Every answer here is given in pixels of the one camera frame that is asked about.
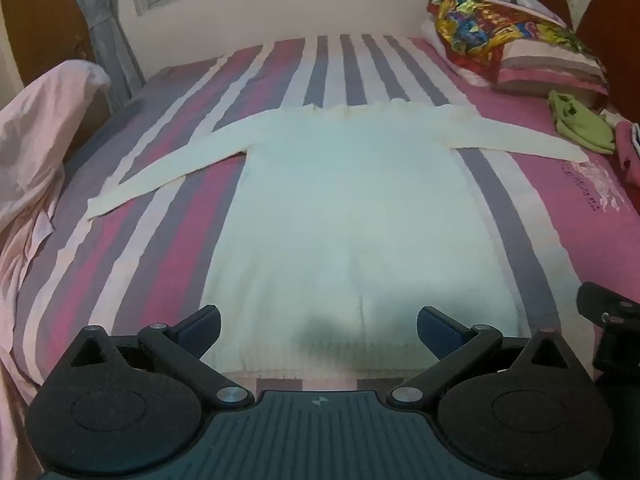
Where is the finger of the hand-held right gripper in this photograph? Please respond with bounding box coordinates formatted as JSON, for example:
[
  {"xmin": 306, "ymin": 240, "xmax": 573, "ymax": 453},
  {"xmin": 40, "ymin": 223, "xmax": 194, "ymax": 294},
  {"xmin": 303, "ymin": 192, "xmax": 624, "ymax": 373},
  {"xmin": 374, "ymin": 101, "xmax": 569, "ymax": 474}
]
[{"xmin": 576, "ymin": 282, "xmax": 640, "ymax": 330}]

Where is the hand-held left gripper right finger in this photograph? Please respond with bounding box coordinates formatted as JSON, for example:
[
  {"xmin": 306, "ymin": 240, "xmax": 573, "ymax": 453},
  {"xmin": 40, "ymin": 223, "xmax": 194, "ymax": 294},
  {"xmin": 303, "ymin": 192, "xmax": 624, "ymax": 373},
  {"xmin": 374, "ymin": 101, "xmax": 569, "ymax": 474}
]
[{"xmin": 389, "ymin": 305, "xmax": 574, "ymax": 409}]

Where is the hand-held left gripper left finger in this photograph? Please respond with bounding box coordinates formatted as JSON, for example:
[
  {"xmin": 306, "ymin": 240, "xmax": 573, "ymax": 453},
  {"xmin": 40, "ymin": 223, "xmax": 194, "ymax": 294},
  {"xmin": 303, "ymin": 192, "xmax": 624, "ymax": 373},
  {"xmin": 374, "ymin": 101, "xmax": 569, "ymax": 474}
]
[{"xmin": 69, "ymin": 304, "xmax": 254, "ymax": 410}]

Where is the white knit sweater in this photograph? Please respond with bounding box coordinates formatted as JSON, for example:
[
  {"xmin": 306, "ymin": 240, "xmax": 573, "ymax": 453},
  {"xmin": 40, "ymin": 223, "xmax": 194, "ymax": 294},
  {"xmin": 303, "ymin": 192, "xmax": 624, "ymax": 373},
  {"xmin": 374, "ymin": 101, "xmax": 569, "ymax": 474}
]
[{"xmin": 87, "ymin": 100, "xmax": 597, "ymax": 377}]

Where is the pink grey striped bedsheet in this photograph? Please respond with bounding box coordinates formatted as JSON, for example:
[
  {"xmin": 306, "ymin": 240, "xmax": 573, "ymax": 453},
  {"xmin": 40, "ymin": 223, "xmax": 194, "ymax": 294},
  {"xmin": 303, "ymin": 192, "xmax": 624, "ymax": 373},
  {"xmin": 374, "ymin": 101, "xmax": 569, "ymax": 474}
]
[{"xmin": 10, "ymin": 34, "xmax": 640, "ymax": 397}]

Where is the dark pink garment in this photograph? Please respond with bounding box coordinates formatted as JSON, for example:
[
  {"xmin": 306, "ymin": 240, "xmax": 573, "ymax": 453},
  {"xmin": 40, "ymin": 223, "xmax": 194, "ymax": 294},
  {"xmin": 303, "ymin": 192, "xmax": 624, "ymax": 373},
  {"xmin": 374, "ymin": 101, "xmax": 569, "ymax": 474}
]
[{"xmin": 614, "ymin": 120, "xmax": 640, "ymax": 187}]

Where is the green garment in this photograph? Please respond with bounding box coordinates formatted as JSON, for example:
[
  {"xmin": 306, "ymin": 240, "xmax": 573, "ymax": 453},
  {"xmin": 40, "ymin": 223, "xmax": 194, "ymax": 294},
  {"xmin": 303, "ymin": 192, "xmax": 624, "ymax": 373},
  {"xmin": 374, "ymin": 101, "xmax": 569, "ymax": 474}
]
[{"xmin": 547, "ymin": 89, "xmax": 619, "ymax": 156}]

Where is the pink striped pillow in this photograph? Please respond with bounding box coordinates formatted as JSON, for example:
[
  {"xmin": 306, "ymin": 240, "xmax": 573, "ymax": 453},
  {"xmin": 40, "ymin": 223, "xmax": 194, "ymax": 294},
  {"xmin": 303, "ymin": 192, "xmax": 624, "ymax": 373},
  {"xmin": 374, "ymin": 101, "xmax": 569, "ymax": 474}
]
[{"xmin": 494, "ymin": 40, "xmax": 609, "ymax": 99}]

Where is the pale pink cloth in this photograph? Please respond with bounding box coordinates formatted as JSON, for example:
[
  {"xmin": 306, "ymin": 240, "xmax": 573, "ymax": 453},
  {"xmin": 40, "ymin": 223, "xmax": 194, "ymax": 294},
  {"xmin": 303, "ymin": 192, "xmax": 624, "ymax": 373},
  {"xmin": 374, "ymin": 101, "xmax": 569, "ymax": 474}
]
[{"xmin": 0, "ymin": 60, "xmax": 112, "ymax": 480}]

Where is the wooden headboard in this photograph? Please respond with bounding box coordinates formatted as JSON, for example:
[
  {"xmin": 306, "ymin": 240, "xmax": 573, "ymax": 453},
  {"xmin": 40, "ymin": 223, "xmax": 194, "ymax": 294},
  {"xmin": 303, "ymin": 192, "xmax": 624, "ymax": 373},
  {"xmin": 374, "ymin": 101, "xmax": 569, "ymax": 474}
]
[{"xmin": 534, "ymin": 0, "xmax": 640, "ymax": 127}]

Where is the colourful printed cloth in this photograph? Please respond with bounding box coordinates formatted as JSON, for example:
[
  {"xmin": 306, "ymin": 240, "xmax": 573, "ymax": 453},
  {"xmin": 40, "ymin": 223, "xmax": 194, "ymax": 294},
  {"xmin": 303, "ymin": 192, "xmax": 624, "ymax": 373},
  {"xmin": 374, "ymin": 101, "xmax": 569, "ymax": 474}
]
[{"xmin": 426, "ymin": 0, "xmax": 594, "ymax": 84}]

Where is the grey curtain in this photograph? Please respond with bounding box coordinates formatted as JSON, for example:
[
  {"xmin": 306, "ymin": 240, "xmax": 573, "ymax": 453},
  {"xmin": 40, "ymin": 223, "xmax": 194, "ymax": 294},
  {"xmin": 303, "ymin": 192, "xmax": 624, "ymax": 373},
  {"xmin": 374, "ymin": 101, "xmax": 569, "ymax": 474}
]
[{"xmin": 67, "ymin": 0, "xmax": 147, "ymax": 102}]

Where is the wooden wardrobe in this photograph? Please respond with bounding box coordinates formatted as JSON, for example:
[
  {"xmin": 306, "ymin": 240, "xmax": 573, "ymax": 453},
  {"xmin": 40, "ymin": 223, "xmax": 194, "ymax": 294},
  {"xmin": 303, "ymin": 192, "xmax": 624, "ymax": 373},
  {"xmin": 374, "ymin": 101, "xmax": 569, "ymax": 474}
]
[{"xmin": 0, "ymin": 0, "xmax": 110, "ymax": 128}]

